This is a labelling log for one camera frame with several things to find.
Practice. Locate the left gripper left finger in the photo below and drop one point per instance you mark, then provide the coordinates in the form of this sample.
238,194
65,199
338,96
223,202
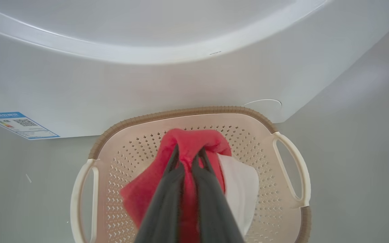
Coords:
162,209

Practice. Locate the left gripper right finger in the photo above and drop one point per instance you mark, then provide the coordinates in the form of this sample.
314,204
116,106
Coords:
211,209

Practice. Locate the red garment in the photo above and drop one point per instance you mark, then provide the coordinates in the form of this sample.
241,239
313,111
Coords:
140,195

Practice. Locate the white garment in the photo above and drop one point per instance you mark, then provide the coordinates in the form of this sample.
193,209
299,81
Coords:
241,189

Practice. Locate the cream laundry basket brown rim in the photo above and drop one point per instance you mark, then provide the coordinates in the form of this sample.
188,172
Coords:
130,162

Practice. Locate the white washing machine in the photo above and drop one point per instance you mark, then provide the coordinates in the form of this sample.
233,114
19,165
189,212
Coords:
181,84

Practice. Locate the round white filter cover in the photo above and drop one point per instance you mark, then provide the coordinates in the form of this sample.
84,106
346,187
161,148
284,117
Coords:
263,106

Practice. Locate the blue energy label sticker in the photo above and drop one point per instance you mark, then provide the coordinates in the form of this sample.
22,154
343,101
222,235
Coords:
19,125

